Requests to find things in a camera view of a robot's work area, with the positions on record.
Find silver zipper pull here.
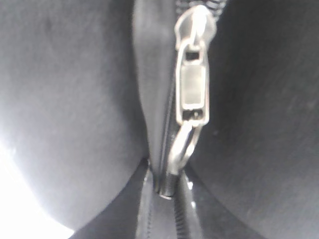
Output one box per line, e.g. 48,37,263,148
167,5,217,175

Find black tote bag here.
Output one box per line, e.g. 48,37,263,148
0,0,319,239

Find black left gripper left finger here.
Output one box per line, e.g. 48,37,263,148
72,159,153,239

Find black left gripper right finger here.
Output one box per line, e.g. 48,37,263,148
174,166,264,239

